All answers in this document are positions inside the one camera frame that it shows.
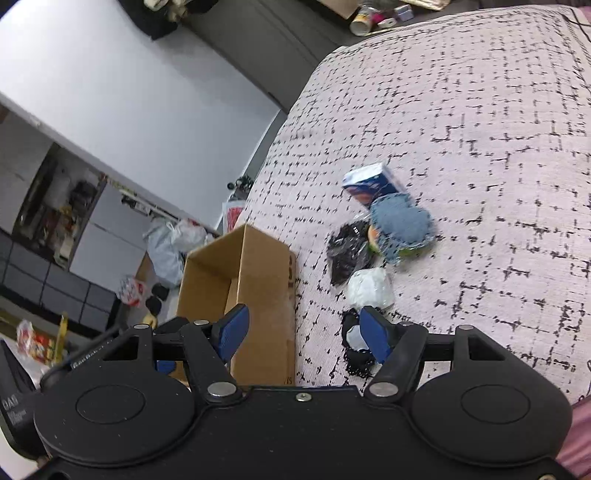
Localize grey door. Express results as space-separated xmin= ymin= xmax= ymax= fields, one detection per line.
xmin=185 ymin=0 xmax=365 ymax=114

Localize clear red drink pack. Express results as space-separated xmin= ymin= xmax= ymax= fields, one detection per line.
xmin=117 ymin=274 xmax=151 ymax=309

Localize white plastic bag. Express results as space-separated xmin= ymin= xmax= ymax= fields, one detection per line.
xmin=173 ymin=219 xmax=215 ymax=254

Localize white black printed blanket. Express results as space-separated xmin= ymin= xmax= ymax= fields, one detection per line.
xmin=240 ymin=4 xmax=591 ymax=407

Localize brown cardboard box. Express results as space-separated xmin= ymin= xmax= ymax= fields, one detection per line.
xmin=177 ymin=224 xmax=297 ymax=387

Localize blue white tissue pack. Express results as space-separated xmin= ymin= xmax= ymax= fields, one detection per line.
xmin=342 ymin=162 xmax=411 ymax=206

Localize round white yellow table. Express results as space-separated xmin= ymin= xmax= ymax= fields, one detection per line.
xmin=54 ymin=313 xmax=70 ymax=365

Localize red white printed bag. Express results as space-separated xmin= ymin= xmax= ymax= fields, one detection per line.
xmin=222 ymin=199 xmax=245 ymax=236

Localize black plastic packet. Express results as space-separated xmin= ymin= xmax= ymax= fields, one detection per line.
xmin=327 ymin=220 xmax=377 ymax=286

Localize hanging dark clothes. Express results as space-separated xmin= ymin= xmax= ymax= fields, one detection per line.
xmin=117 ymin=0 xmax=197 ymax=41

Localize black lace cloth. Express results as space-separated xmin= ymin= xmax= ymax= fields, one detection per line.
xmin=341 ymin=308 xmax=384 ymax=379

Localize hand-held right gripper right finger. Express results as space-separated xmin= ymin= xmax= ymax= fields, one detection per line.
xmin=359 ymin=305 xmax=509 ymax=403

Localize green orange sponge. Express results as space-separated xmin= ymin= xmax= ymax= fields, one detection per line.
xmin=367 ymin=224 xmax=432 ymax=259

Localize paper cup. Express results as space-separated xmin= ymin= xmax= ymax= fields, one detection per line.
xmin=348 ymin=4 xmax=376 ymax=37

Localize grey plastic bag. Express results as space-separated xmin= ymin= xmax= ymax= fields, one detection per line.
xmin=142 ymin=217 xmax=188 ymax=289

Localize white plastic packet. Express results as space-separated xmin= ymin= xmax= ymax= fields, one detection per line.
xmin=346 ymin=267 xmax=396 ymax=311

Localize cluttered kitchen counter cabinet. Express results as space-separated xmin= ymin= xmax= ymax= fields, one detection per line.
xmin=0 ymin=141 xmax=121 ymax=333

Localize blue fluffy cloth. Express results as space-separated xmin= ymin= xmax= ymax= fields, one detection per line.
xmin=369 ymin=193 xmax=437 ymax=265

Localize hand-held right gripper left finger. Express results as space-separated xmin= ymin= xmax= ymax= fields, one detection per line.
xmin=99 ymin=304 xmax=250 ymax=403

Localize red snack bag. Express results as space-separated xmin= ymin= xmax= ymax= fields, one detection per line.
xmin=16 ymin=319 xmax=58 ymax=367

